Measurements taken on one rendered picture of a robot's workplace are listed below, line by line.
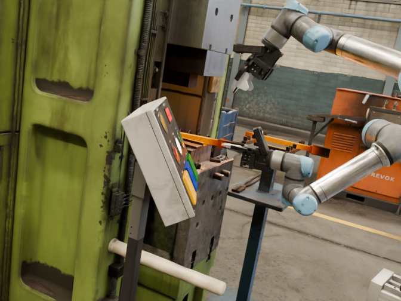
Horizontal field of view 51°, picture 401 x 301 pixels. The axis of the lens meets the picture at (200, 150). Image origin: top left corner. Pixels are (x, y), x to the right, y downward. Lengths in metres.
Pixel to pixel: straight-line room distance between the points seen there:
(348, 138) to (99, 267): 3.98
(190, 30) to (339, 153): 3.82
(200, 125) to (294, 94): 7.42
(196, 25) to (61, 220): 0.89
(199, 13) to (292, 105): 7.88
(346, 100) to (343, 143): 0.49
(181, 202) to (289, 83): 8.43
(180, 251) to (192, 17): 0.89
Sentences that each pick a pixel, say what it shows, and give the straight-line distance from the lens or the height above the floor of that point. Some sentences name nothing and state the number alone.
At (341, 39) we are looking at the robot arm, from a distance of 1.45.
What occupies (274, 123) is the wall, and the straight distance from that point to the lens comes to 9.46.
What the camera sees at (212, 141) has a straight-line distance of 1.69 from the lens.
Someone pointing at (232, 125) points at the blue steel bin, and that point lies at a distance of 6.01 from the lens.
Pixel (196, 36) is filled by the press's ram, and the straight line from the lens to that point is 1.54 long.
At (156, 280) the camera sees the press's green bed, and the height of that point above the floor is 0.41.
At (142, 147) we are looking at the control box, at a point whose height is 1.11.
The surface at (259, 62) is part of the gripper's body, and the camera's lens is 1.44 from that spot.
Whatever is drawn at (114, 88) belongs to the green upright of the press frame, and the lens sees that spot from 1.39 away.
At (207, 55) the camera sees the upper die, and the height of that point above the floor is 1.34.
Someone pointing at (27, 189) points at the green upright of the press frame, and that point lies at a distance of 1.74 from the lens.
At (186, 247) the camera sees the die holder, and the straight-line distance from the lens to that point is 1.69.
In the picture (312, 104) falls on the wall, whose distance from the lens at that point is 9.27.
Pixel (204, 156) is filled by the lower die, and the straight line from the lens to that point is 1.74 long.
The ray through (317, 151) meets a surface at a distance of 2.05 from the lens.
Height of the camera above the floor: 1.33
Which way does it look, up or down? 12 degrees down
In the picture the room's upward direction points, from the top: 9 degrees clockwise
